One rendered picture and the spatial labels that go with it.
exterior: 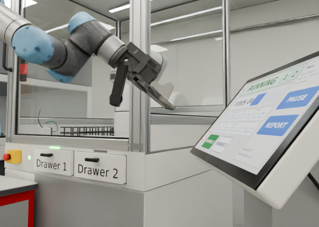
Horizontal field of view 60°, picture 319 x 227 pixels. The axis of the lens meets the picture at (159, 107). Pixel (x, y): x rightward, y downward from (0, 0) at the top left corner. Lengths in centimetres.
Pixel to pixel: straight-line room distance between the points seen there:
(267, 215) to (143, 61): 47
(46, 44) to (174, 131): 74
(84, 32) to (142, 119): 43
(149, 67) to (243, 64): 364
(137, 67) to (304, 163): 47
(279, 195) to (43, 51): 53
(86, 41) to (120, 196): 64
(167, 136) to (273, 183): 81
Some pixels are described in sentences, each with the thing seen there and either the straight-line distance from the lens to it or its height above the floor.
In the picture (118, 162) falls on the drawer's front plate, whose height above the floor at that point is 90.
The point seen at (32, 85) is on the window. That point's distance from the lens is 167.
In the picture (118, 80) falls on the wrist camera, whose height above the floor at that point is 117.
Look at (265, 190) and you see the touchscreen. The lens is 42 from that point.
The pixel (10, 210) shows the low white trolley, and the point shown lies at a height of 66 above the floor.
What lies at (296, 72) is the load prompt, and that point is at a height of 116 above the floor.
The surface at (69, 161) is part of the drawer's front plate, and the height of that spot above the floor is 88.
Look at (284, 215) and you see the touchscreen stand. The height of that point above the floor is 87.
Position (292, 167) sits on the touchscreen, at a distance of 44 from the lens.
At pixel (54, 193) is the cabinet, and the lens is 148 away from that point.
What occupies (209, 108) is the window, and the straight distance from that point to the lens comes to 161.
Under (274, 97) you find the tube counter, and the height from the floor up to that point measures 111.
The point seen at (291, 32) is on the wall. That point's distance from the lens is 434.
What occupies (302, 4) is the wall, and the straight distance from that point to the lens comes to 444.
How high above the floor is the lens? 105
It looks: 3 degrees up
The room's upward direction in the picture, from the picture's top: straight up
